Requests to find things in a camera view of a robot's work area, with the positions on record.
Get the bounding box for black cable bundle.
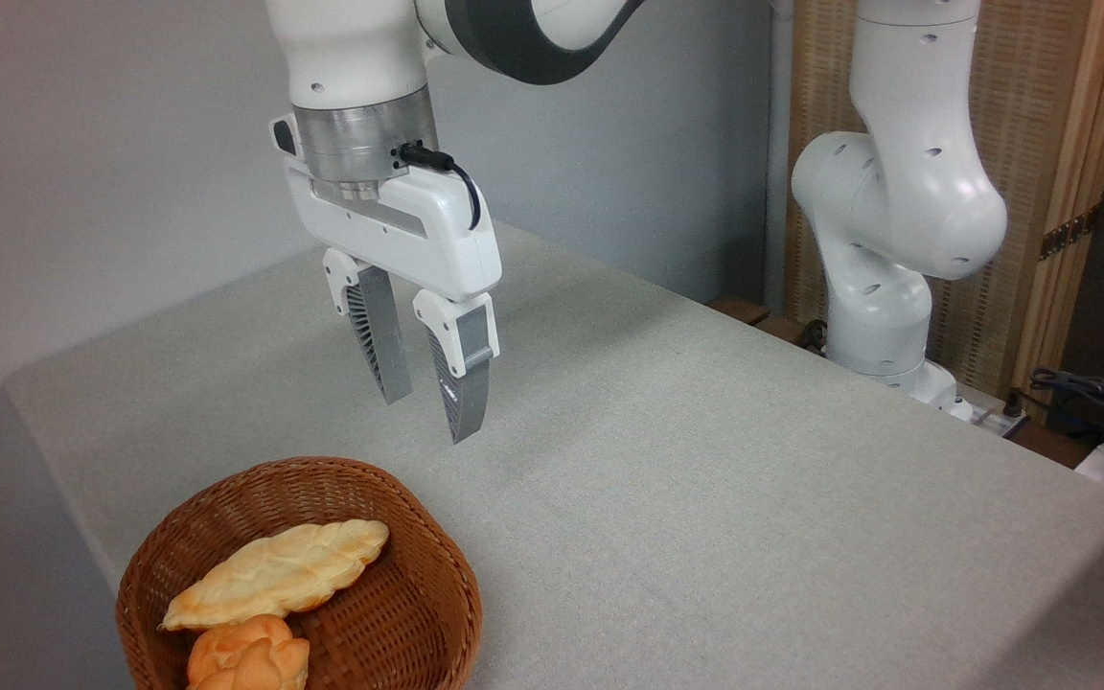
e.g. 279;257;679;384
1028;366;1104;451

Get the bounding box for grey tablecloth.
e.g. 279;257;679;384
1;218;1104;690

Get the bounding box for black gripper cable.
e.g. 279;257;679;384
397;142;483;232

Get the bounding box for brown wicker basket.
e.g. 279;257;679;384
115;455;484;690

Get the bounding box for long braided bread loaf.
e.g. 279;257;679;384
160;518;391;632

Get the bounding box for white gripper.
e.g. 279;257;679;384
270;114;503;446

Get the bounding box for metal screen hinge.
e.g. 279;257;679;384
1038;205;1102;261

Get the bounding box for small round bread roll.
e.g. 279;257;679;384
186;614;311;690

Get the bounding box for bamboo folding screen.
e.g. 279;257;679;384
786;0;1104;425

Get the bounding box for brown wooden board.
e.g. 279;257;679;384
705;294;826;352

